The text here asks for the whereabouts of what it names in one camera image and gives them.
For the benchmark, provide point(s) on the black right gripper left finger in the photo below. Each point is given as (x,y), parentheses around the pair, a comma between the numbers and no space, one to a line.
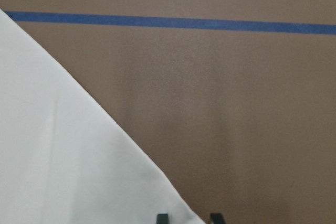
(162,219)

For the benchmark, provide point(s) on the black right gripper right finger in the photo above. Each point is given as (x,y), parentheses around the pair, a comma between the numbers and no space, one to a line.
(216,218)

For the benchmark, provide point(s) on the white printed long-sleeve shirt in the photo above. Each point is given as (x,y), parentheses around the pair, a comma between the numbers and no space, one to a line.
(63,157)

